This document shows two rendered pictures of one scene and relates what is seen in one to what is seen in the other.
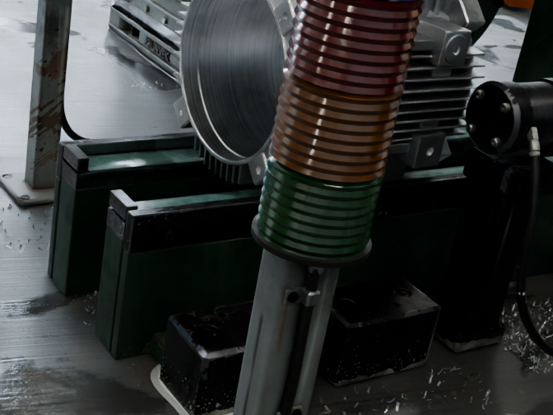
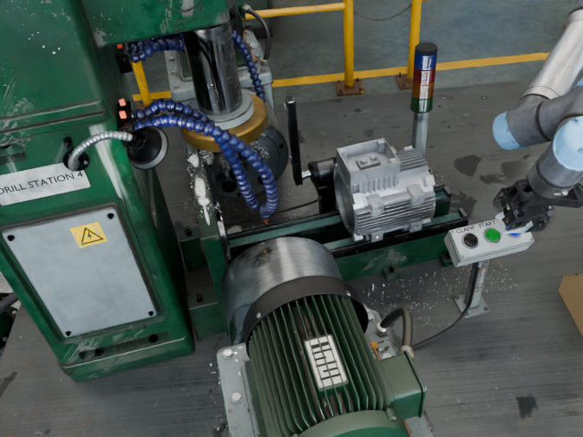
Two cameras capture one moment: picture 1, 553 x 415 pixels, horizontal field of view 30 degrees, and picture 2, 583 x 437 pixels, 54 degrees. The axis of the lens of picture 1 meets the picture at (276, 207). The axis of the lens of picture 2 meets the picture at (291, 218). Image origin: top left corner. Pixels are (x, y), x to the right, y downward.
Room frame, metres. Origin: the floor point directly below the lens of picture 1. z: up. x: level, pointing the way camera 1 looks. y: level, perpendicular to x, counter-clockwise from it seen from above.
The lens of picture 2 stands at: (1.91, 0.28, 1.97)
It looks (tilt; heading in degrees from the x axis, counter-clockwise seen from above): 44 degrees down; 208
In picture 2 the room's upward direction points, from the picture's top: 7 degrees counter-clockwise
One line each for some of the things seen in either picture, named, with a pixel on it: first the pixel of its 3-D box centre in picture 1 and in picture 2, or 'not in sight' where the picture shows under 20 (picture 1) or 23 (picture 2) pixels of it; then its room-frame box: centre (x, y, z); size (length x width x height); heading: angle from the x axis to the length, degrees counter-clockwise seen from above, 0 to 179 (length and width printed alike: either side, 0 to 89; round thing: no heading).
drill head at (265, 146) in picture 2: not in sight; (235, 136); (0.79, -0.47, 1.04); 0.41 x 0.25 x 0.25; 38
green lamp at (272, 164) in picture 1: (318, 199); (422, 100); (0.49, -0.02, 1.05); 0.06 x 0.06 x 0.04
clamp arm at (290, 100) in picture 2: not in sight; (295, 142); (0.87, -0.25, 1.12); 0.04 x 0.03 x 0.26; 128
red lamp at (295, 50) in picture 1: (353, 31); (424, 72); (0.49, -0.02, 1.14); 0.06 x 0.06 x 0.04
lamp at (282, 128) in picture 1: (335, 118); (422, 87); (0.49, -0.02, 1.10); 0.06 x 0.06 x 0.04
